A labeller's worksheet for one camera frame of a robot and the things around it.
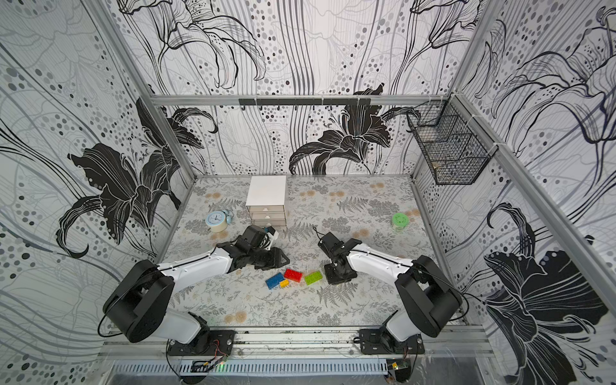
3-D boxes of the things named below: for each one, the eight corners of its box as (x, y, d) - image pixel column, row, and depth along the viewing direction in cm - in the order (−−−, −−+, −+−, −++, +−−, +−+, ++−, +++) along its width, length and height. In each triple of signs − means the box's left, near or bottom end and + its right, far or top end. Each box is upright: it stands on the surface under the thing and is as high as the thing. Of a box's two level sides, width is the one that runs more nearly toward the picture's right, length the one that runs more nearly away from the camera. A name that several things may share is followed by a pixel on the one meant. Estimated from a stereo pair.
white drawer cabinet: (251, 227, 102) (243, 207, 91) (257, 196, 113) (251, 176, 102) (286, 226, 102) (282, 207, 91) (288, 196, 113) (285, 175, 102)
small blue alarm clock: (207, 233, 101) (202, 226, 97) (212, 217, 106) (208, 210, 102) (229, 232, 101) (225, 226, 97) (233, 216, 106) (230, 210, 102)
